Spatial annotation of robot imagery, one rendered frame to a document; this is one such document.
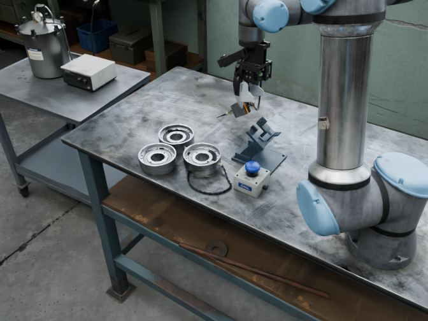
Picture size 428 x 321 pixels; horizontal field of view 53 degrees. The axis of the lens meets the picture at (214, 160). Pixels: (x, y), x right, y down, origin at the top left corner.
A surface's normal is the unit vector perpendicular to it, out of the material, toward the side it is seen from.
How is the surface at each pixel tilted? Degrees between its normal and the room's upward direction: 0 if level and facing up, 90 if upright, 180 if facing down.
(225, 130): 0
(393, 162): 8
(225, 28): 90
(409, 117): 90
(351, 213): 76
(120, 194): 0
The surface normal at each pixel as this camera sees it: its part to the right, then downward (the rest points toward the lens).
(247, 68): -0.62, 0.44
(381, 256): -0.30, 0.32
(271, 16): 0.26, 0.54
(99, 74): 0.87, 0.30
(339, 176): -0.26, -0.34
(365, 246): -0.72, 0.16
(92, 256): 0.00, -0.79
